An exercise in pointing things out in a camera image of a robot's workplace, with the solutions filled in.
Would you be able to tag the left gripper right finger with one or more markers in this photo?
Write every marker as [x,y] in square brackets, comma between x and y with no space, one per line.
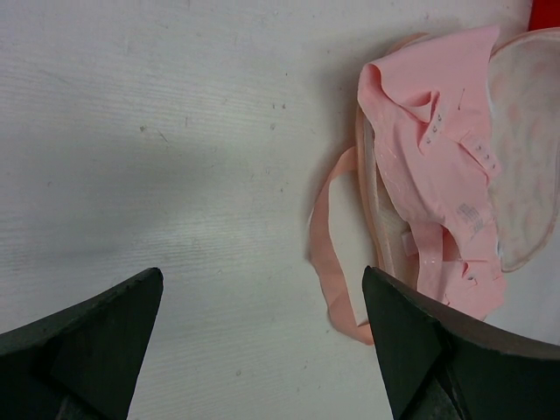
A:
[438,363]

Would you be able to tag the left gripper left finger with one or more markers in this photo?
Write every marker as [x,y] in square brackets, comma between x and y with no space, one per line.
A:
[82,362]

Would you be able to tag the pink bra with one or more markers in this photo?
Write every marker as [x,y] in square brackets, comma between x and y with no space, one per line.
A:
[427,105]

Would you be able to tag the red plastic tray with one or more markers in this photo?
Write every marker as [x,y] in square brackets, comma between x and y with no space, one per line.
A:
[545,14]

